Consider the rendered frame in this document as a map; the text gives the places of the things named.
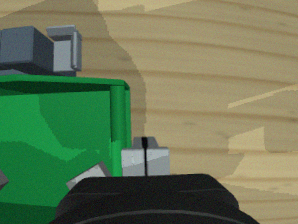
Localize grey rectangular block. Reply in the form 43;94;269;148
0;169;9;190
66;161;112;190

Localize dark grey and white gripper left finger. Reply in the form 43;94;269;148
121;137;146;176

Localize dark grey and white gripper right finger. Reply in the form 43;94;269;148
144;136;170;176

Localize green bin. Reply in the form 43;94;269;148
0;74;131;224

